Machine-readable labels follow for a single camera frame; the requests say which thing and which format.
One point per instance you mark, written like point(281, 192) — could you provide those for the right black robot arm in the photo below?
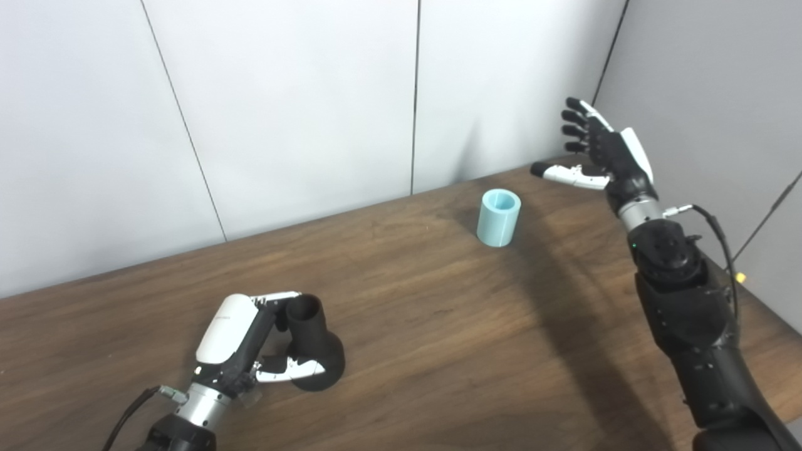
point(695, 326)

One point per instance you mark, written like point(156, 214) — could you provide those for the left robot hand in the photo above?
point(229, 332)

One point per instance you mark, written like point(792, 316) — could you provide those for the light blue cylinder cup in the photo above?
point(498, 222)

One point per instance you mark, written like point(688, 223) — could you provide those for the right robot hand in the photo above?
point(617, 156)

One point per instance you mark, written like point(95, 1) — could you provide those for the black nozzle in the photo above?
point(316, 351)

